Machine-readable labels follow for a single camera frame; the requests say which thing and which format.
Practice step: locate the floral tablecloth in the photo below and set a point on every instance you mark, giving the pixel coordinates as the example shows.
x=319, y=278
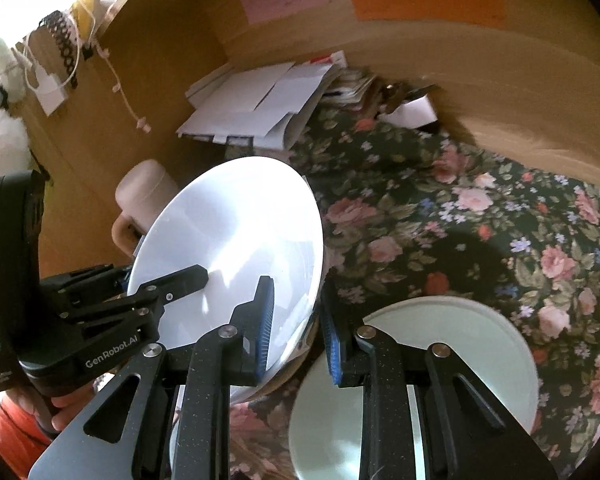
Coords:
x=430, y=200

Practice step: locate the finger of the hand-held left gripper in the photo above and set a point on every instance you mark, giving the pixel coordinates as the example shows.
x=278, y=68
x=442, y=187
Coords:
x=95, y=282
x=180, y=282

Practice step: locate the white charger plug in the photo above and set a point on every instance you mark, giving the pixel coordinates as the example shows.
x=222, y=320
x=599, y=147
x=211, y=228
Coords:
x=52, y=94

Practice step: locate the yellow headband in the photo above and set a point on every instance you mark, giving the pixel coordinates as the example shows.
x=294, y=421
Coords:
x=86, y=15

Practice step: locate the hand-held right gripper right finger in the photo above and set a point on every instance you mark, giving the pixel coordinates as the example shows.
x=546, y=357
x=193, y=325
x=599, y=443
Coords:
x=331, y=340

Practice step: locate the white bowl with black dots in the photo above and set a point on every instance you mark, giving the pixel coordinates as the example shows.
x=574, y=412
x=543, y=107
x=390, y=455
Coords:
x=230, y=225

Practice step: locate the mint green plate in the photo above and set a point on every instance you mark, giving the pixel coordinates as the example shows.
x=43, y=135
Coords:
x=455, y=370

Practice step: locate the stack of white papers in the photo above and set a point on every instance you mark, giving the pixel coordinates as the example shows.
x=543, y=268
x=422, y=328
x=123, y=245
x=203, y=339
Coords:
x=250, y=105

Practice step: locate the person's left hand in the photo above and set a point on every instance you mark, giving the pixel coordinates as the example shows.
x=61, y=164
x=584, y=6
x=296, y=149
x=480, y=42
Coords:
x=67, y=407

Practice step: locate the small white cardboard box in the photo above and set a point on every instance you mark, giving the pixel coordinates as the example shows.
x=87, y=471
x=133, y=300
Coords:
x=412, y=110

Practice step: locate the white fluffy earmuffs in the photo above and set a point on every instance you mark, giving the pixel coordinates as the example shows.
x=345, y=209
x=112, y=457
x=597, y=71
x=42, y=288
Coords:
x=2, y=142

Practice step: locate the black lace headband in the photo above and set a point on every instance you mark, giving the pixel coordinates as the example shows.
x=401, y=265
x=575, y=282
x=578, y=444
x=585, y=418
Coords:
x=62, y=50

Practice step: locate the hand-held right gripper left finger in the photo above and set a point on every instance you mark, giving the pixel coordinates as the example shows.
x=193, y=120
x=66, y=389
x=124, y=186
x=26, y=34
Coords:
x=265, y=330

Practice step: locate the stack of colourful cards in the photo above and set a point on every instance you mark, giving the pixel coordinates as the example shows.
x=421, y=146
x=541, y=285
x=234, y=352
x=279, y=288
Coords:
x=352, y=87

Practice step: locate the cream stool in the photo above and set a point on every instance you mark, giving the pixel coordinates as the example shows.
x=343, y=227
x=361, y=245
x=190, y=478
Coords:
x=142, y=190

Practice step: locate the orange sticky note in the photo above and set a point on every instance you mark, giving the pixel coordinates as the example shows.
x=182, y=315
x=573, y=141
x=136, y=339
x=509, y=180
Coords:
x=425, y=2

